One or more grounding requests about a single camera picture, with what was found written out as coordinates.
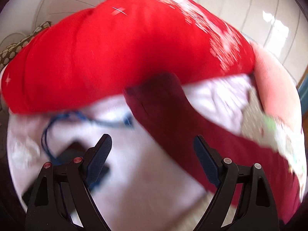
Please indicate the patchwork quilt bedspread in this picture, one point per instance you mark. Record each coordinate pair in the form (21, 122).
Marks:
(268, 131)

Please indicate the white sheet with blue cord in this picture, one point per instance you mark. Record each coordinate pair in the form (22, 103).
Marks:
(144, 189)

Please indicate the white round headboard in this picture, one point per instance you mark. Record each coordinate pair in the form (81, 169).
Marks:
(19, 18)

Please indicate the red snowflake pillow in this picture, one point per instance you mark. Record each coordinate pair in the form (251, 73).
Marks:
(98, 52)

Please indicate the brown heart pattern cloth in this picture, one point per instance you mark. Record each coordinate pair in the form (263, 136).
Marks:
(11, 50)

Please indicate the white wardrobe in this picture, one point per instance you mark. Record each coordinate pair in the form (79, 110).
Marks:
(278, 25)

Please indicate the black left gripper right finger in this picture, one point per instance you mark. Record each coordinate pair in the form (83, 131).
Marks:
(256, 209)

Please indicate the dark red small garment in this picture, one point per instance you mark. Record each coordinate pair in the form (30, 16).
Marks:
(162, 108)

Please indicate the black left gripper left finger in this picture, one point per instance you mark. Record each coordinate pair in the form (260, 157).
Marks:
(60, 198)

